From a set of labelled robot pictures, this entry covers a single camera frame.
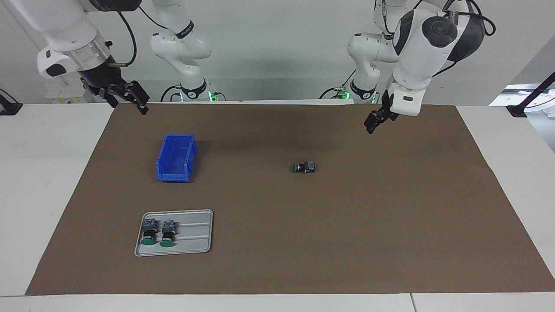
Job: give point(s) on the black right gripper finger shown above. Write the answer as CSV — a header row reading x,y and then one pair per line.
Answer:
x,y
109,99
138,95

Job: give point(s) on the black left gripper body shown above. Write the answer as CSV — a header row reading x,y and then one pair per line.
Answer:
x,y
386,108

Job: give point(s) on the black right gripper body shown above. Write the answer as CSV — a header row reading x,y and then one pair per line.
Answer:
x,y
104,80

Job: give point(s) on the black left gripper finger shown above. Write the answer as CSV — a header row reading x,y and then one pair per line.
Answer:
x,y
372,122
385,121

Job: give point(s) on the green push button switch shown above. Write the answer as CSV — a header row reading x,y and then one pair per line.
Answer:
x,y
305,167
168,236
148,234

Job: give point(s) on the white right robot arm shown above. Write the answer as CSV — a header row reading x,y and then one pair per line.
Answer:
x,y
60,30

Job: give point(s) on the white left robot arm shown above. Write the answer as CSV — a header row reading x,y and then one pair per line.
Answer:
x,y
416,56

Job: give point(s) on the green lit base connector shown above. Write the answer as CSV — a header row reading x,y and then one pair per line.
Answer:
x,y
344,93
214,96

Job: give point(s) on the white box yellow label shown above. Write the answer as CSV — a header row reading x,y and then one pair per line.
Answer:
x,y
60,93

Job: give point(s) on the blue plastic bin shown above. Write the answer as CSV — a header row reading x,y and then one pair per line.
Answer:
x,y
173,173

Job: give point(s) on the black table clamp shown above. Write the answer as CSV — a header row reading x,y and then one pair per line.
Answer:
x,y
8,106

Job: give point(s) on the brown paper mat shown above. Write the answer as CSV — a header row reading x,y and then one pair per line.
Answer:
x,y
325,225

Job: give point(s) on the black angled stand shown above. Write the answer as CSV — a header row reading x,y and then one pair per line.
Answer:
x,y
520,108

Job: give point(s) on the grey metal tray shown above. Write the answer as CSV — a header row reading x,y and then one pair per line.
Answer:
x,y
195,238

